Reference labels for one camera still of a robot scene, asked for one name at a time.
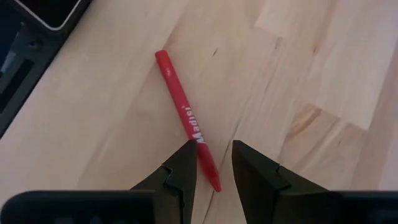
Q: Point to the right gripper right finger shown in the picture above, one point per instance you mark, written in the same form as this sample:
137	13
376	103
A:
252	177

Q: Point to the black white-trimmed camera box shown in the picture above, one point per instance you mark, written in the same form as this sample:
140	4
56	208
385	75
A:
46	12

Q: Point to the red crayon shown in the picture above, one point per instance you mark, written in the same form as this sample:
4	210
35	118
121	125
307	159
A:
186	118

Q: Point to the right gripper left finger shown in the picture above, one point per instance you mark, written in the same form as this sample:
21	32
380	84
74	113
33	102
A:
183	174

